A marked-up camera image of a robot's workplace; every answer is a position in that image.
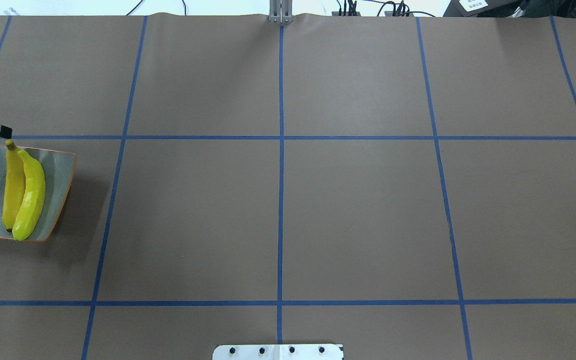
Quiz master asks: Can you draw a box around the grey square plate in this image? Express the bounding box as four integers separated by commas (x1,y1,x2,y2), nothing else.
0,143,77,242

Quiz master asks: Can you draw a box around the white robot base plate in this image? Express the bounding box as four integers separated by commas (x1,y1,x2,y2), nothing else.
212,343,345,360

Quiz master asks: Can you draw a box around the yellow banana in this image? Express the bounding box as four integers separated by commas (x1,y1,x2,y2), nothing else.
1,139,26,233
12,149,46,242

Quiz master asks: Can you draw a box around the aluminium frame post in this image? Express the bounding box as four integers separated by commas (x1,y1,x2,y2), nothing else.
269,0,294,25

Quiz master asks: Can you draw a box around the black box with label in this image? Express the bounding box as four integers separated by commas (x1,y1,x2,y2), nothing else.
442,0,525,18

